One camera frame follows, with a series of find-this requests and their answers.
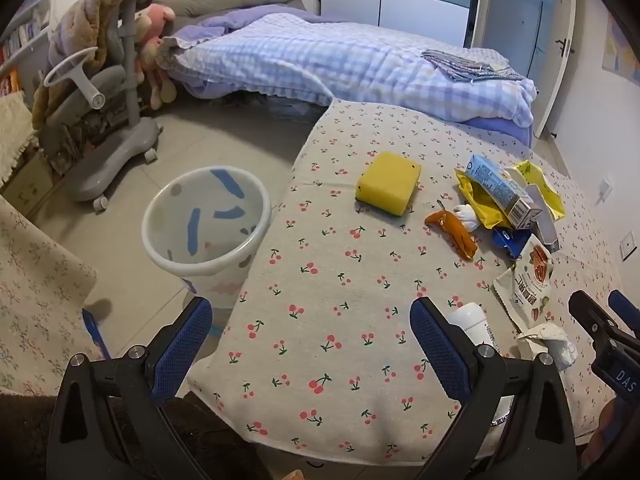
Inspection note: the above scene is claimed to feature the white pecan snack bag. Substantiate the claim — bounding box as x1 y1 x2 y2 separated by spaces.
492 236 553 331

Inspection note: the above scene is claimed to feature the folded grey striped cloth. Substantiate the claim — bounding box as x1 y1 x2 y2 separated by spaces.
421 49 526 82

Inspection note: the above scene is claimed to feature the blue snack box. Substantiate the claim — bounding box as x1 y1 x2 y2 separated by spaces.
491 185 562 261

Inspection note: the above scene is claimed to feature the white door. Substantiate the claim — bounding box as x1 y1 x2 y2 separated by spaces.
465 0 576 138

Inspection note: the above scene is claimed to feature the pink plush toy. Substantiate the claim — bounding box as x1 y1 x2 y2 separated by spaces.
134 4 177 110

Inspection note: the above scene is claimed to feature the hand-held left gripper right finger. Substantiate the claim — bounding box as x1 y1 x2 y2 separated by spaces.
409 296 581 480

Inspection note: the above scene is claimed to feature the wall poster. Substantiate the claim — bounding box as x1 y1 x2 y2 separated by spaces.
602 15 640 86

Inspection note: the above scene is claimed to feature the cream knitted cloth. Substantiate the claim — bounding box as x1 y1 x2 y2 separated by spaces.
0 91 38 186

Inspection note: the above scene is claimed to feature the yellow foil wrapper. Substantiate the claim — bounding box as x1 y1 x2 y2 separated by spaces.
454 160 566 228

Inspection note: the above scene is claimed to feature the bookshelf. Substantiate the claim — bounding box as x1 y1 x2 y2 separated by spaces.
0 0 53 96

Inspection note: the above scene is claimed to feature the cardboard box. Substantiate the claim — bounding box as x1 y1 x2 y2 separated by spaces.
2 152 53 216

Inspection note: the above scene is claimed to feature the grey wheeled chair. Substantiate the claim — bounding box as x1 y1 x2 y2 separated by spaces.
31 2 163 211

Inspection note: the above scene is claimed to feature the cherry print tablecloth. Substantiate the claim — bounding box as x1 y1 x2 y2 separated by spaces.
187 99 626 466

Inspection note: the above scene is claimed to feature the white plastic bottle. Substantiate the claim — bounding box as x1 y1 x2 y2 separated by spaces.
444 302 518 428

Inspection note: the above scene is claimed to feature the blue checked quilt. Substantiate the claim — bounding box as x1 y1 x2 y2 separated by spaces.
157 10 538 128

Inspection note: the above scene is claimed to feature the white patterned trash bin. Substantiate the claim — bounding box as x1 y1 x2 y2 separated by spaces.
141 165 273 311

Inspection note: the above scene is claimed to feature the brown fleece blanket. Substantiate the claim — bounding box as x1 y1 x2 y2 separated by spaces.
50 0 158 96

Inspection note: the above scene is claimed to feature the crumpled white paper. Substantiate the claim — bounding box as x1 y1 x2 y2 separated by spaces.
515 322 578 372

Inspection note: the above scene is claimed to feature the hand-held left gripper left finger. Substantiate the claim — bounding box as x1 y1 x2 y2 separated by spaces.
46 296 216 480

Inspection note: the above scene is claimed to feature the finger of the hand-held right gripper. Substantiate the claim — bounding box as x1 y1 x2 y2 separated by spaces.
607 290 640 335
568 290 626 357

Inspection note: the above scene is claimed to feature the orange snack wrapper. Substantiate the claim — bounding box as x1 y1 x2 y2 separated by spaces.
424 209 479 261

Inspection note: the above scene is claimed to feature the crumpled white tissue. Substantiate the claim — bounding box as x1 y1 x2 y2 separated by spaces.
454 203 483 233

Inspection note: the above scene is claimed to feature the floral print cloth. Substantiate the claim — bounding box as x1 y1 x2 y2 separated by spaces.
0 195 98 396

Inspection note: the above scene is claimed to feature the yellow sponge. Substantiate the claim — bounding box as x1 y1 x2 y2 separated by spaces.
355 151 422 217

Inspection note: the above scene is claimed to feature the grey bolster pillow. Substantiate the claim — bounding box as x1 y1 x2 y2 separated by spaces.
152 0 306 18

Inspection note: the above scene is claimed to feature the blue milk carton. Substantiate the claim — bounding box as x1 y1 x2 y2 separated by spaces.
465 154 543 231

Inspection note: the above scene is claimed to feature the blue plastic strip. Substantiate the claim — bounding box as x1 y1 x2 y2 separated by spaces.
82 308 112 361

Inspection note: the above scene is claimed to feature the bed with purple sheet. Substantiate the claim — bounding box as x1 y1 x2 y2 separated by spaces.
170 10 535 150

